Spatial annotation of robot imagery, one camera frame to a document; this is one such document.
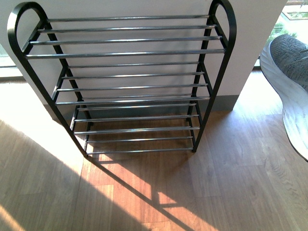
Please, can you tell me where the grey knit sneaker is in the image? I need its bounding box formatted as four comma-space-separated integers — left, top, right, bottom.
260, 34, 308, 160

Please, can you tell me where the black metal shoe rack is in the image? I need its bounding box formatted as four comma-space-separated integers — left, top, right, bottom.
7, 0, 237, 158

